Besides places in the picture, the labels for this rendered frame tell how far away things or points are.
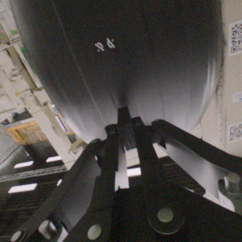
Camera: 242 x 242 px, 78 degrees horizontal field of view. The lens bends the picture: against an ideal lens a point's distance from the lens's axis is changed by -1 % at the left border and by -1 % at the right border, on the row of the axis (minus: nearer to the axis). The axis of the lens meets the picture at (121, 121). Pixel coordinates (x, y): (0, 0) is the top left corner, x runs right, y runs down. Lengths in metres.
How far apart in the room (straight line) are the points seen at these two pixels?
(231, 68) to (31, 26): 0.45
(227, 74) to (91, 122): 0.39
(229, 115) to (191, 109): 0.31
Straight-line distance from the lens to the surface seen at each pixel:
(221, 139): 0.61
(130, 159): 0.89
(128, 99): 0.22
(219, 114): 0.55
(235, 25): 0.49
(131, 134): 0.16
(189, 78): 0.24
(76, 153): 1.05
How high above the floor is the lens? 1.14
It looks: 27 degrees up
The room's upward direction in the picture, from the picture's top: 160 degrees clockwise
